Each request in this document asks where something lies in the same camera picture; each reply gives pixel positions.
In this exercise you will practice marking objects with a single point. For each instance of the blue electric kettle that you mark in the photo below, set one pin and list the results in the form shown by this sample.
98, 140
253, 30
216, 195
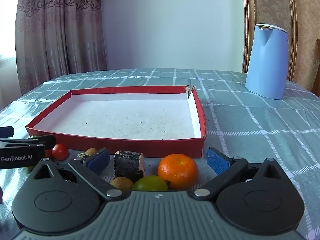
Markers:
267, 62

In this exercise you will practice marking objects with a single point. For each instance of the orange mandarin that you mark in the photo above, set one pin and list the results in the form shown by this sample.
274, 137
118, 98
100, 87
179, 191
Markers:
178, 171

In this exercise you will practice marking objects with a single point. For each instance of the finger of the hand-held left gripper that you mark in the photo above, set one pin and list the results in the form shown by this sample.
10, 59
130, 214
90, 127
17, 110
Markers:
6, 131
37, 141

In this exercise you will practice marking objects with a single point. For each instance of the dark sugarcane piece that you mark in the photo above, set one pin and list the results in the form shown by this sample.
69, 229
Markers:
129, 166

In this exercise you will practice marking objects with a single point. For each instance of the red cherry tomato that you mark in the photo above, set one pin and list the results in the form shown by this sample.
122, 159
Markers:
48, 153
60, 151

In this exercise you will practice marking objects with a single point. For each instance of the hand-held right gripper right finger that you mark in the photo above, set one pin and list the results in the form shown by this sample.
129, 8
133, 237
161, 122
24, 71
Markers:
218, 163

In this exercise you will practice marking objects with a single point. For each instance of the pink patterned curtain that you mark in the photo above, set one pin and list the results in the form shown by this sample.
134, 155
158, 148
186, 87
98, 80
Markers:
62, 30

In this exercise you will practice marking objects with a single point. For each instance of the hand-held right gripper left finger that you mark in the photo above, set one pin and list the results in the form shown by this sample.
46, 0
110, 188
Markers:
98, 161

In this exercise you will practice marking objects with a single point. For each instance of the red cardboard box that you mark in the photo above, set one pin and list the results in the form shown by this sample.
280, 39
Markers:
125, 120

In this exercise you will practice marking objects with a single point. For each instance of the brown longan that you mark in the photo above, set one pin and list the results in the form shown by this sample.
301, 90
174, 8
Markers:
122, 183
90, 151

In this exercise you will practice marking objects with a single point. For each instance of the gold wooden frame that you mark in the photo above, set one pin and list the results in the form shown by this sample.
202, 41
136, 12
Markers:
246, 30

